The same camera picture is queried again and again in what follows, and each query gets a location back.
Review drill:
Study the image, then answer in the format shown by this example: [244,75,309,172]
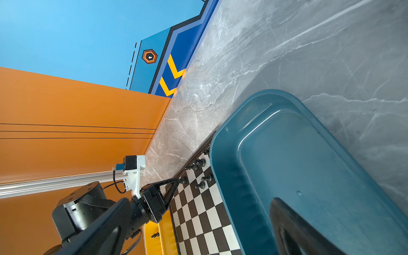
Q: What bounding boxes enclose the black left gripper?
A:
[140,178,180,223]

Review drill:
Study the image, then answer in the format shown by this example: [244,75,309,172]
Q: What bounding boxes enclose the black chess piece in tray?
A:
[151,232,160,238]

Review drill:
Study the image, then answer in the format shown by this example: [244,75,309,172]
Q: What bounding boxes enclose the black white chess board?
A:
[170,135,243,255]

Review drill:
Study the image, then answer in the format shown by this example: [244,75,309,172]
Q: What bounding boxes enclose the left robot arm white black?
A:
[46,177,188,255]

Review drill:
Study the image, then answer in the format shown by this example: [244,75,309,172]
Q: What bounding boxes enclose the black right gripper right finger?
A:
[269,198,344,255]

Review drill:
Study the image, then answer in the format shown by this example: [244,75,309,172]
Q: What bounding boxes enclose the yellow plastic tray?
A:
[143,211,179,255]

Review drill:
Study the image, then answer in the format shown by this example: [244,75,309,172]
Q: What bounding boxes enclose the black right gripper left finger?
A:
[54,197,131,255]

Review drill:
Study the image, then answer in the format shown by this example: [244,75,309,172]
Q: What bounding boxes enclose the black chess piece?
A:
[194,158,206,167]
[151,232,160,238]

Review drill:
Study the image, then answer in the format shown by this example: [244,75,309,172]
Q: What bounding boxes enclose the aluminium corner post left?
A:
[1,171,113,199]

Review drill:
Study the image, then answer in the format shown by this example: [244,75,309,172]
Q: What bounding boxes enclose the teal plastic tray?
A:
[210,89,408,255]

